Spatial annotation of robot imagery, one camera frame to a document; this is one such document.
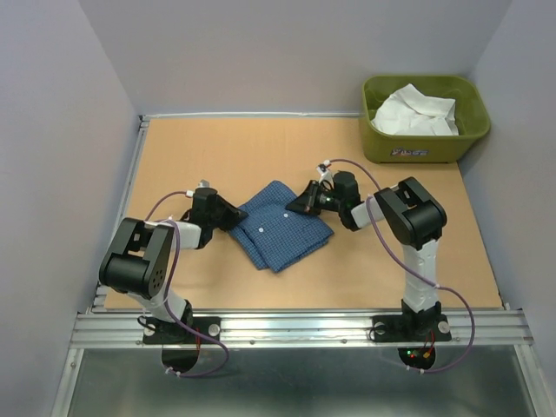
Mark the white cloth in bin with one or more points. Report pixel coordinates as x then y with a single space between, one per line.
407 112

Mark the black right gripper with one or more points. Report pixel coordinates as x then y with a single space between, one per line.
307 202

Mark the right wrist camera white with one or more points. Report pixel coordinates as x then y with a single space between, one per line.
324 172

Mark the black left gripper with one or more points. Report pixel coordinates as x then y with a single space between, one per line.
234 215

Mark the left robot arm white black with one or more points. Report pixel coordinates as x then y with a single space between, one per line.
143 254

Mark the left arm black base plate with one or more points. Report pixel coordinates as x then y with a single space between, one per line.
182 334

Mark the blue plaid long sleeve shirt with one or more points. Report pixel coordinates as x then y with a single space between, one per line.
273 237

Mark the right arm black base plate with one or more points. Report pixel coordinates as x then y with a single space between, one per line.
416 335

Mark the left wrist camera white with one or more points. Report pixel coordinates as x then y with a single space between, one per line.
201 185

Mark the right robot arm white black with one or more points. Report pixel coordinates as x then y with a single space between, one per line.
416 219

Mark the green plastic bin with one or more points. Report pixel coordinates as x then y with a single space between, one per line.
470 116

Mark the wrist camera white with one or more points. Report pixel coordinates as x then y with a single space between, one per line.
324 172
201 185

